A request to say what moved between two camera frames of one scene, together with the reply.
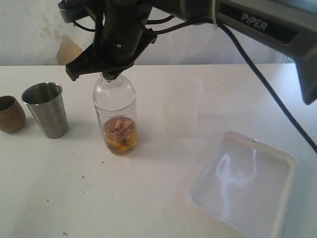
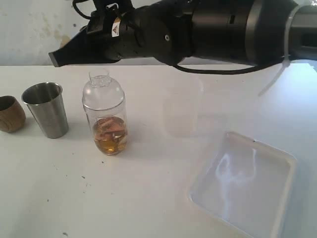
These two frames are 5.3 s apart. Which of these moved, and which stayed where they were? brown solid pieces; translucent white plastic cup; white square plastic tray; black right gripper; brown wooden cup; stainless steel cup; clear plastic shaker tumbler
Moved: clear plastic shaker tumbler; black right gripper; brown solid pieces
Stayed: translucent white plastic cup; white square plastic tray; stainless steel cup; brown wooden cup
